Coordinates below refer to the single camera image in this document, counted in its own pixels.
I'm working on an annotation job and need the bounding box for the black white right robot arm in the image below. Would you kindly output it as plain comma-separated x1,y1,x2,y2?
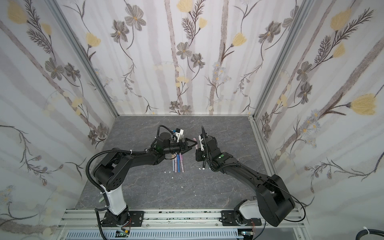
196,135,296,227

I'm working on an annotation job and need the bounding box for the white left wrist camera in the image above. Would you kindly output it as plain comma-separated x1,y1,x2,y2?
174,128,184,143

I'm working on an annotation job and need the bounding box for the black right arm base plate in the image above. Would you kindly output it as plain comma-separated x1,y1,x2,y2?
219,210,263,227

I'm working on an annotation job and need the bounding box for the black cable bottom right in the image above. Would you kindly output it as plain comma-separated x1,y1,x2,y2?
355,227,384,240

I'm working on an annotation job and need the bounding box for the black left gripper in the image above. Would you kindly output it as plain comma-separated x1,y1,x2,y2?
162,139,197,156

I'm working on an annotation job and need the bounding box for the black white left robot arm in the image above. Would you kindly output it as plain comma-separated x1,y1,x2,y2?
86,132,198,227

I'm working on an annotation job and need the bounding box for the dark blue pen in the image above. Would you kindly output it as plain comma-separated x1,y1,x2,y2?
176,155,181,173

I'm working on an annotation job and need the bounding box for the black corrugated left cable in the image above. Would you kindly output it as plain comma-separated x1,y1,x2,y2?
85,149,134,240

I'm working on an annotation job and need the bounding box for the white slotted cable duct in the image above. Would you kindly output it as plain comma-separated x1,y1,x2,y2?
65,228,244,240

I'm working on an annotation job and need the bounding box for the aluminium front rail frame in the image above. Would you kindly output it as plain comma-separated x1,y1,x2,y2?
56,208,310,240

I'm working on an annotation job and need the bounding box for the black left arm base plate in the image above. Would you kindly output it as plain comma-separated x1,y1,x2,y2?
101,211,144,227

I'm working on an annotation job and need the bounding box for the purple capped pink pen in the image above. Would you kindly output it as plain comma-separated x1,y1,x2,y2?
179,154,185,173

